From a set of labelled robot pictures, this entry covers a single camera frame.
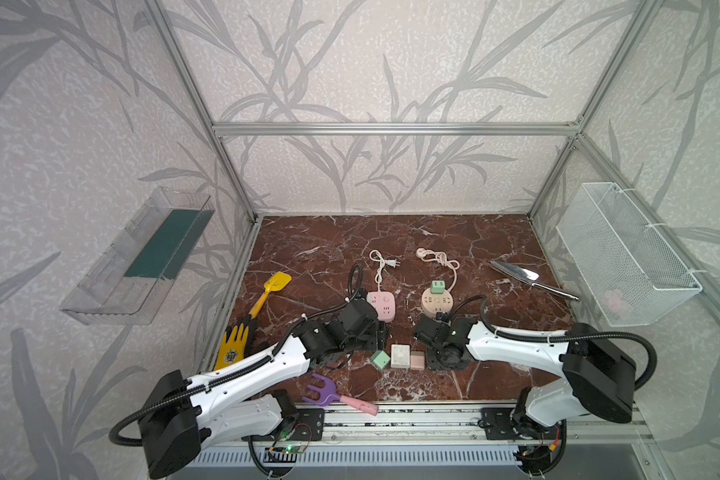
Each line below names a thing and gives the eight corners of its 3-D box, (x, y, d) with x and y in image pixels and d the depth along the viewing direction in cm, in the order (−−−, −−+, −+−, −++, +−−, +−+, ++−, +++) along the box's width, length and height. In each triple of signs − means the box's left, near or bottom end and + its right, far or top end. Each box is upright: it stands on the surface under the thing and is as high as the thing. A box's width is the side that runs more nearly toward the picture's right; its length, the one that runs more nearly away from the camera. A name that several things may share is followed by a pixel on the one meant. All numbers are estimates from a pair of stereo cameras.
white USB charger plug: (390, 367, 85) (390, 363, 82) (390, 348, 88) (390, 344, 86) (410, 367, 85) (411, 363, 82) (409, 348, 88) (410, 344, 86)
